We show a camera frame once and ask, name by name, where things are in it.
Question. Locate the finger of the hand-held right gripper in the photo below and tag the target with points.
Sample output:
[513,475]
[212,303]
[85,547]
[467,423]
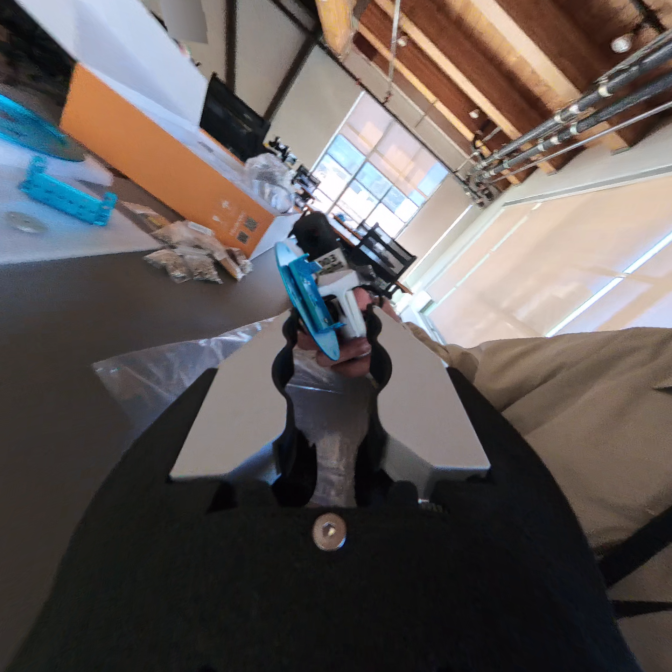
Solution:
[291,254]

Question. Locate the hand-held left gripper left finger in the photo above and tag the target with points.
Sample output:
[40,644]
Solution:
[231,420]

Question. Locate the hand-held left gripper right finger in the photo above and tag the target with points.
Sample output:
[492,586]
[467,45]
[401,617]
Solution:
[435,420]

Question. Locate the blue round metal plate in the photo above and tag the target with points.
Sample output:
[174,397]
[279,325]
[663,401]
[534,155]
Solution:
[286,283]

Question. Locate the clear plastic bag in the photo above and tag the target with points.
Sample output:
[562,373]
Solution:
[157,367]

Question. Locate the person's right forearm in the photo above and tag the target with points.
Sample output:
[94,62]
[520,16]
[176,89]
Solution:
[551,393]

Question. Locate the person's right hand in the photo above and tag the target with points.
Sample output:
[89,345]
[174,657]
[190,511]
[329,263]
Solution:
[351,357]

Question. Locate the large window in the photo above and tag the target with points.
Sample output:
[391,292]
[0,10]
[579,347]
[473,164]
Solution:
[367,189]

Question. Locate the clear bag with dark parts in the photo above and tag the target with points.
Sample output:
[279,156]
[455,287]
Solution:
[267,178]

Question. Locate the pile of screw bags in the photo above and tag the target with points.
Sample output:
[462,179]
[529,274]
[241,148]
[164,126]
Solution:
[189,252]

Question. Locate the black equipment case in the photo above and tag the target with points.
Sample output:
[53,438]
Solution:
[231,120]

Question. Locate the orange and white cardboard box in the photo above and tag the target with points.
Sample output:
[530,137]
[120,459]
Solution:
[157,157]

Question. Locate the white foam sheet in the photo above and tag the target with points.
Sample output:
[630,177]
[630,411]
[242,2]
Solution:
[78,246]

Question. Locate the silver round flange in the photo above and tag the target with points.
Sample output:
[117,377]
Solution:
[23,223]

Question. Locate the blue round metal base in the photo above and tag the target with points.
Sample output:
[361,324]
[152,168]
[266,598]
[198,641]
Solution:
[31,131]

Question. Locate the black ceiling pipes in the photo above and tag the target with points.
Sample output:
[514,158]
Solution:
[577,110]

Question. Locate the person's beige jacket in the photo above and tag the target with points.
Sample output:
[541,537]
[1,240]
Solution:
[645,645]

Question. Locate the wide blue perforated bracket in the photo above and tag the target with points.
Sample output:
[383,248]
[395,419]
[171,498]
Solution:
[68,199]

